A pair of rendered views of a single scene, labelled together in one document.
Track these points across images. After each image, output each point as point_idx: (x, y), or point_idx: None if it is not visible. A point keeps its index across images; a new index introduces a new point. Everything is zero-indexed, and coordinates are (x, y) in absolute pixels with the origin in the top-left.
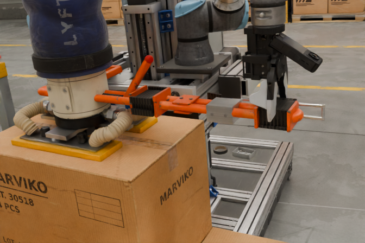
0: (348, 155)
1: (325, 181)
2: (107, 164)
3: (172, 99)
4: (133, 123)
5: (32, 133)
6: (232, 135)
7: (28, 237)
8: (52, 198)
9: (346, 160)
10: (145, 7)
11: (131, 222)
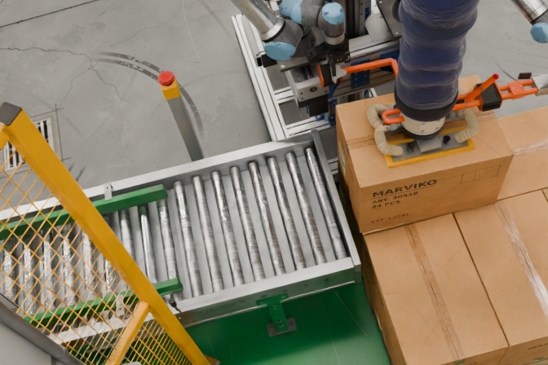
0: None
1: None
2: (481, 149)
3: (502, 90)
4: None
5: None
6: None
7: (401, 211)
8: (439, 184)
9: None
10: None
11: (504, 171)
